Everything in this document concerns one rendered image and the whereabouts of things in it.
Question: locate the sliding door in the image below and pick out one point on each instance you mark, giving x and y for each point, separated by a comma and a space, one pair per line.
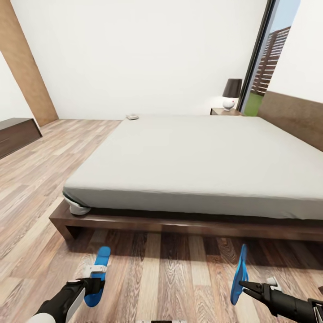
21, 62

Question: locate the bed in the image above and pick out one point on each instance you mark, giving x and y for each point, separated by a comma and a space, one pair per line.
256, 178

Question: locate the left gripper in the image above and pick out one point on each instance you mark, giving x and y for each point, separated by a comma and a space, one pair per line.
94, 285

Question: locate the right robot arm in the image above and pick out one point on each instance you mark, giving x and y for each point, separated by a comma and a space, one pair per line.
310, 311

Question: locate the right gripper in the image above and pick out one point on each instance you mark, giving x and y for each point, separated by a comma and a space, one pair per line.
277, 302

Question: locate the sandal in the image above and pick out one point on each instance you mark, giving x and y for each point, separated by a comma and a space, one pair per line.
102, 259
240, 275

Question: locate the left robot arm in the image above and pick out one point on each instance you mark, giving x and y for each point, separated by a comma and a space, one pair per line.
63, 305

